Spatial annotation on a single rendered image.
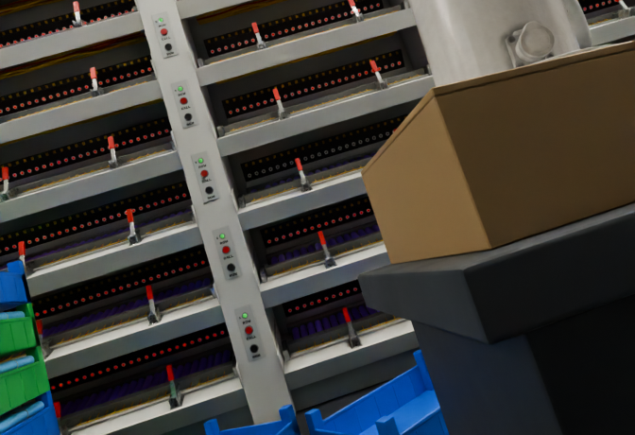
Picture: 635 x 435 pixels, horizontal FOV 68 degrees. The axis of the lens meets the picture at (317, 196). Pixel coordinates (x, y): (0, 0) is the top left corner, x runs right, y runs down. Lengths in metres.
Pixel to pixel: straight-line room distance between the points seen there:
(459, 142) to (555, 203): 0.07
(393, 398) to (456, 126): 0.74
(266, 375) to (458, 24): 0.91
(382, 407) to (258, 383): 0.32
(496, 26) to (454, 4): 0.04
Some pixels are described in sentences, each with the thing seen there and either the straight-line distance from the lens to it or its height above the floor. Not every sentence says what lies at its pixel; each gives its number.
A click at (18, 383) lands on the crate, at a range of 0.92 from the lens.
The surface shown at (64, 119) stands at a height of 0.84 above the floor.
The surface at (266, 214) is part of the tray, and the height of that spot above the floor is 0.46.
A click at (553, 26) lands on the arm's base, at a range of 0.43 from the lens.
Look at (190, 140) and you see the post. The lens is 1.20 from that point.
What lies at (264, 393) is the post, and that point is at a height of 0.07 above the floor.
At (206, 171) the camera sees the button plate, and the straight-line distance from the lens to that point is 1.17.
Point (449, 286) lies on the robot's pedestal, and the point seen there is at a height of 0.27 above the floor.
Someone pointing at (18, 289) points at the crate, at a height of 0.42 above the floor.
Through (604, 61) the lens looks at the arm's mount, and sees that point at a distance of 0.36.
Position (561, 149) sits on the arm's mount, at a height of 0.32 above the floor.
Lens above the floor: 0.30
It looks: 8 degrees up
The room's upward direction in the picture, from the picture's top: 18 degrees counter-clockwise
